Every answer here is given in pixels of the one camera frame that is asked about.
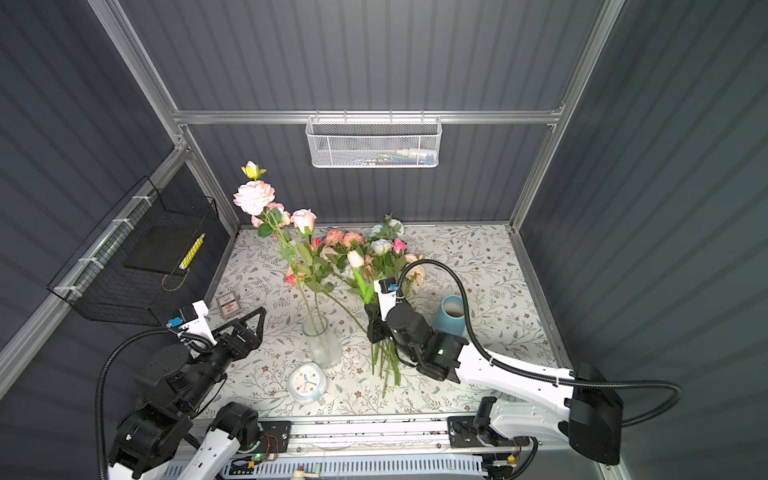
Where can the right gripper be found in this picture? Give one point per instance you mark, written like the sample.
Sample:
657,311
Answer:
374,334

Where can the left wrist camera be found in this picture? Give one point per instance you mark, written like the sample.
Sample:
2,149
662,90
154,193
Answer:
191,327

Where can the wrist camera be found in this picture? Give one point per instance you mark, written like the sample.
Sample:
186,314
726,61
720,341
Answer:
191,327
387,293

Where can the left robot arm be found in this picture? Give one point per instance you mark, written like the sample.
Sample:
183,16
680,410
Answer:
175,384

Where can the white wire mesh basket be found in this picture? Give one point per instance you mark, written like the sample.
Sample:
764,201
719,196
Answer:
389,145

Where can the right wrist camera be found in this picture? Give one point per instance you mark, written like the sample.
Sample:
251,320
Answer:
387,293

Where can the teal ceramic vase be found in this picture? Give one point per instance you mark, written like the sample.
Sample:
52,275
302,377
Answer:
450,316

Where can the clear ribbed glass vase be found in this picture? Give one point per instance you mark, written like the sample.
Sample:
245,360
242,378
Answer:
324,347

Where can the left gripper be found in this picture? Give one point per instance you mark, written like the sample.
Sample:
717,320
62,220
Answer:
250,340

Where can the small round alarm clock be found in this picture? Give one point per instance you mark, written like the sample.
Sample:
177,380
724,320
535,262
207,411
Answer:
307,383

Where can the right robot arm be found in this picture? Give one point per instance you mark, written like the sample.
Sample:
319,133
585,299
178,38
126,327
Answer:
585,412

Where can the pale pink rose stem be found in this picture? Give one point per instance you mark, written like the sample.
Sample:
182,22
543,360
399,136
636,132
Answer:
301,266

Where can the aluminium mounting rail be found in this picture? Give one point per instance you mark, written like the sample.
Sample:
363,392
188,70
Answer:
401,433

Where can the black wire basket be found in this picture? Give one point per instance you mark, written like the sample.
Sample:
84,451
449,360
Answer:
130,274

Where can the pink peony spray stem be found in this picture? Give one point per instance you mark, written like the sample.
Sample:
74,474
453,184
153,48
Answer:
257,199

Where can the yellow marker in basket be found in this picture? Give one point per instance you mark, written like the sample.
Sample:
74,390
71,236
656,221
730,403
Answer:
191,253

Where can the pink tulip stem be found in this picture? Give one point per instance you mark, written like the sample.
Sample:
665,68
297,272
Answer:
364,273

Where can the pile of artificial flowers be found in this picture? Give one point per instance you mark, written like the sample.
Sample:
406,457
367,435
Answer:
390,256

